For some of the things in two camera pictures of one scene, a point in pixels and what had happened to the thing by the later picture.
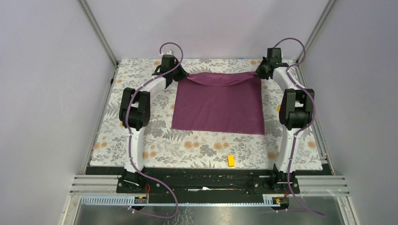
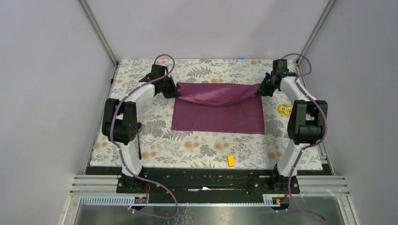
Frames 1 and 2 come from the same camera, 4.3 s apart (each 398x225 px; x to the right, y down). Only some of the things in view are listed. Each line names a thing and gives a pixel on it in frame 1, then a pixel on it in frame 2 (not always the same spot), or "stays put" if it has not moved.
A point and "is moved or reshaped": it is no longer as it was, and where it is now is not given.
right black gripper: x=258 y=71 -> x=262 y=89
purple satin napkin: x=219 y=102 is moved or reshaped
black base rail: x=209 y=184 stays put
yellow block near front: x=231 y=162 stays put
